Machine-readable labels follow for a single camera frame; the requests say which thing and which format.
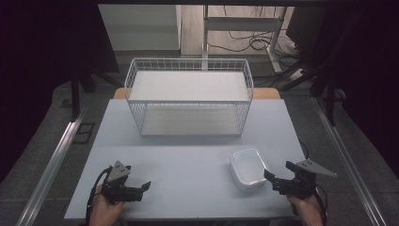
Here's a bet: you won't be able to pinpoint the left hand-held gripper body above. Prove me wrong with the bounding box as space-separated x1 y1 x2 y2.
101 160 144 203

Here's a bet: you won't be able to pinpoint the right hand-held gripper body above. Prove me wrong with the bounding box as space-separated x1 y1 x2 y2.
272 158 339 201

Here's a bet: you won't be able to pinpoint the white plastic container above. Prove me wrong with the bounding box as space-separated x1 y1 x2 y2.
229 148 270 192

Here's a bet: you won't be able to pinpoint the person's left hand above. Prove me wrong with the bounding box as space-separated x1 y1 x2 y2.
88 185 125 226

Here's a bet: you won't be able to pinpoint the person's right hand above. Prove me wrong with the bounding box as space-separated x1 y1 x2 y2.
286 193 325 226

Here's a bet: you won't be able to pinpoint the light wooden table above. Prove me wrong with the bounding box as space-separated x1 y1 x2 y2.
112 87 281 101

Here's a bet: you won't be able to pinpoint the black metal stand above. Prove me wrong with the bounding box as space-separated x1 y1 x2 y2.
279 46 349 126
69 59 124 121

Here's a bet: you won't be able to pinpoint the white power strip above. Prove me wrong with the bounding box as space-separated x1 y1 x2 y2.
289 68 306 82

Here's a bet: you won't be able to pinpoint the white cabinet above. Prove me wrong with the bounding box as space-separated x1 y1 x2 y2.
98 4 183 52

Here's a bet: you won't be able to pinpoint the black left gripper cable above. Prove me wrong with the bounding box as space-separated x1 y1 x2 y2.
85 167 113 226

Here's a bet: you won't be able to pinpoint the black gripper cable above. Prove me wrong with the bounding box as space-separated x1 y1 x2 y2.
313 184 329 226
85 167 113 226

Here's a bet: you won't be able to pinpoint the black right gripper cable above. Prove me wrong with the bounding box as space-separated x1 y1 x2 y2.
313 184 329 226

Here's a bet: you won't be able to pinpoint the aluminium rail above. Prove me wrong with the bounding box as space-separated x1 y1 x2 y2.
311 96 389 226
15 105 88 226

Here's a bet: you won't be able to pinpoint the white wire shelf rack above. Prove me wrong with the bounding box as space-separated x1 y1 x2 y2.
123 57 255 137

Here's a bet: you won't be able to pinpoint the black floor cables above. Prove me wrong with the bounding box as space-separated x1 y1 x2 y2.
206 5 311 89

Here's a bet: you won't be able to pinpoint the white metal desk frame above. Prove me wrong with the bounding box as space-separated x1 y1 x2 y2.
201 4 289 75

